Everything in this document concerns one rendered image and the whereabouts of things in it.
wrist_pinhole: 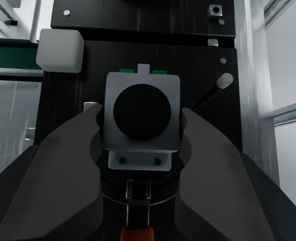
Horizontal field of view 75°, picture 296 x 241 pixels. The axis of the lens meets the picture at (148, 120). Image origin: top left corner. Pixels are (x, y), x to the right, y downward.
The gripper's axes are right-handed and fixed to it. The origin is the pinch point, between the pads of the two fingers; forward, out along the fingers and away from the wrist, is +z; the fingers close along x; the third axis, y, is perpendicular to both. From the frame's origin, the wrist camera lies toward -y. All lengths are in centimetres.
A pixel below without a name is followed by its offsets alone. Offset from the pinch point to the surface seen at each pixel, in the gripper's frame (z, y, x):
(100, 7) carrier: 18.6, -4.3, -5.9
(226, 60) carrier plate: 13.9, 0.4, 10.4
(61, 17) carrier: 17.4, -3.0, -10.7
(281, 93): 22.0, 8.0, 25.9
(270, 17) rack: 23.7, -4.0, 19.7
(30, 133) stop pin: 7.4, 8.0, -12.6
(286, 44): 29.2, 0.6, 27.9
